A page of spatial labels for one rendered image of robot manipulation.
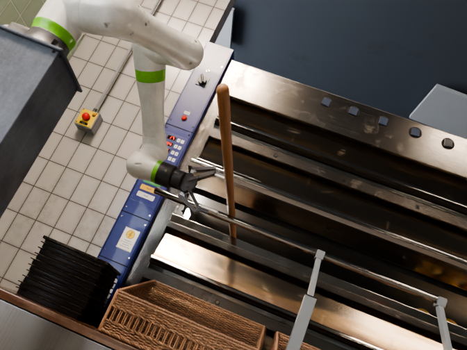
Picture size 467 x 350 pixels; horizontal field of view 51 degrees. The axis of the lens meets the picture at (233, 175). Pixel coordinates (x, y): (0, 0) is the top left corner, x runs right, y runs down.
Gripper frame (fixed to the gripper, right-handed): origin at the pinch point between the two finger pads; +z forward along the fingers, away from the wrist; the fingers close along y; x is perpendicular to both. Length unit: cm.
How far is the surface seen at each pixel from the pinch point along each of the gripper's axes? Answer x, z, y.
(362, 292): -52, 68, 3
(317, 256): -13.4, 41.9, 4.9
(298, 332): 8, 43, 37
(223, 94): 79, 4, 2
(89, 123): -44, -84, -24
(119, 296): -2, -20, 48
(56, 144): -51, -98, -10
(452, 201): -47, 95, -53
